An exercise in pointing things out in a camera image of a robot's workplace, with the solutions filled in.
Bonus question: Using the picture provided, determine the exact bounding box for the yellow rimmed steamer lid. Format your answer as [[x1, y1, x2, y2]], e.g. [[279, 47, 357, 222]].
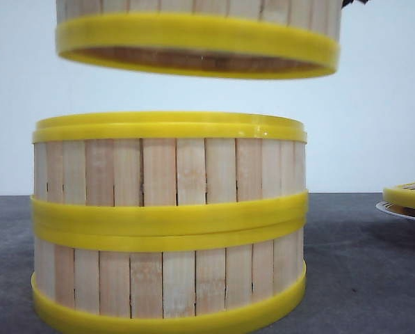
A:
[[383, 182, 415, 209]]

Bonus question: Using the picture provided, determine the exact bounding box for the front bamboo steamer basket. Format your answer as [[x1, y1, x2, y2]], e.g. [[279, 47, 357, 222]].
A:
[[33, 229, 306, 333]]

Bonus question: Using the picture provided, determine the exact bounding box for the white plate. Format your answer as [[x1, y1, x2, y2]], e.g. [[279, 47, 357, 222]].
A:
[[375, 201, 415, 221]]

